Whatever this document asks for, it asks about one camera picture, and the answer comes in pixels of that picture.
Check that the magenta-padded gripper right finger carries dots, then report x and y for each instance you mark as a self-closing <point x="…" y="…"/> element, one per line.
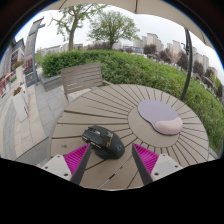
<point x="146" y="160"/>

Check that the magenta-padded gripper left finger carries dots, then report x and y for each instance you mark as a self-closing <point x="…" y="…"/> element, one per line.
<point x="75" y="159"/>

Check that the black computer mouse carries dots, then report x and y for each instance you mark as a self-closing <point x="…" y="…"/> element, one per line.
<point x="103" y="141"/>

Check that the lilac mouse pad with wrist rest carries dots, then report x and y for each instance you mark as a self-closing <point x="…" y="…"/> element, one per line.
<point x="156" y="115"/>

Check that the white planter box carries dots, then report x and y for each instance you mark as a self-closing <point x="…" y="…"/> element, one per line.
<point x="20" y="105"/>

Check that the slatted wooden chair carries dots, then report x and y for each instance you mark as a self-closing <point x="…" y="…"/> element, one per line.
<point x="81" y="78"/>

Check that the curved black umbrella pole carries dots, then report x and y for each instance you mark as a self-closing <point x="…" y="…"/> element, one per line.
<point x="189" y="63"/>

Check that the grey sign pillar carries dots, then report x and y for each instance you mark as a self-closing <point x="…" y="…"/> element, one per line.
<point x="30" y="53"/>

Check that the thin-crowned tree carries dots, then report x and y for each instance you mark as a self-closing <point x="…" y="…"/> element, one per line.
<point x="71" y="31"/>

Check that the round-crowned tree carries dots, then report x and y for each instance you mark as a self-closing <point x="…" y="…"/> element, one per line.
<point x="111" y="28"/>

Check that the beige umbrella canopy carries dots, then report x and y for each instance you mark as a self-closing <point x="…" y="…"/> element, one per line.
<point x="160" y="7"/>

